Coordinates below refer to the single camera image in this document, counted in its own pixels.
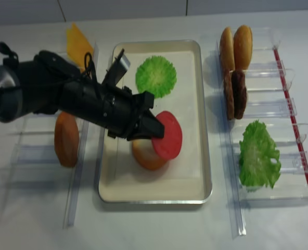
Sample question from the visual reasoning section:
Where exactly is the bottom bun slice on tray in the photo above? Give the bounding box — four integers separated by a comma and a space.
132, 139, 172, 171

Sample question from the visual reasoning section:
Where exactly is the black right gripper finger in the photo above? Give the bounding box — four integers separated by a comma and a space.
129, 131, 156, 141

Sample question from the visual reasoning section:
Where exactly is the clear acrylic left rack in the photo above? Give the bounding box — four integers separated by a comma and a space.
0, 115, 89, 229

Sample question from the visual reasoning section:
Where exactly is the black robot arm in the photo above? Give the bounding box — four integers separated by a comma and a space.
0, 42, 164, 141

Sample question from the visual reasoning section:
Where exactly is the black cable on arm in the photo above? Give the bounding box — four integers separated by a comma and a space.
39, 51, 100, 91

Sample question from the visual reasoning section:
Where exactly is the white paper liner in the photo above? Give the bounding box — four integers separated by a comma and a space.
115, 52, 201, 181

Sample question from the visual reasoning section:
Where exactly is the clear acrylic rack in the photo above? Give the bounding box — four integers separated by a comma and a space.
0, 115, 89, 229
211, 28, 308, 236

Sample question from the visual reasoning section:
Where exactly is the yellow cheese slice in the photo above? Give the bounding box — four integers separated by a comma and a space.
66, 23, 94, 72

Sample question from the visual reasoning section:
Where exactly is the sesame bun half left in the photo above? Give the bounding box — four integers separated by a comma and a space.
219, 27, 235, 71

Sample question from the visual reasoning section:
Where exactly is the clear acrylic right rack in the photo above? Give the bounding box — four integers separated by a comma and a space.
211, 28, 308, 236

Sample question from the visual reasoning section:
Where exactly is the brown meat patty left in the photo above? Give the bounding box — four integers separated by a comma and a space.
223, 69, 235, 120

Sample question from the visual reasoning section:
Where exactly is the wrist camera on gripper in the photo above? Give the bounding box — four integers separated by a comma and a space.
102, 49, 131, 86

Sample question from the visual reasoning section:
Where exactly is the golden bun half right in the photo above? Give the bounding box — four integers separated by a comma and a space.
234, 25, 253, 70

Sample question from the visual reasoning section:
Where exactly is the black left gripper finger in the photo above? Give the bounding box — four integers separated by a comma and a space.
140, 110, 164, 139

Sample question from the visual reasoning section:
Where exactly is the large green lettuce leaf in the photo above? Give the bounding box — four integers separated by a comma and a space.
239, 120, 281, 189

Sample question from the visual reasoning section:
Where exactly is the dark meat patty right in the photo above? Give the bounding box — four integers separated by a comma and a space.
231, 70, 247, 119

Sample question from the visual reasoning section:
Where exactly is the round green lettuce piece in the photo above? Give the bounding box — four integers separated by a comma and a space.
135, 56, 177, 98

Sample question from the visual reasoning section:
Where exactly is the brown bun in left rack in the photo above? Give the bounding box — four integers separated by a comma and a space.
54, 111, 80, 168

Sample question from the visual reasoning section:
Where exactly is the metal baking tray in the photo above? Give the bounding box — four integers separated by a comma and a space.
98, 40, 212, 204

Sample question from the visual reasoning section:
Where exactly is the red tomato slice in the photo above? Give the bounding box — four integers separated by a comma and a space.
151, 111, 183, 160

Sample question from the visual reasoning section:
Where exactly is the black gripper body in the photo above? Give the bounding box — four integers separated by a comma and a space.
99, 85, 154, 141

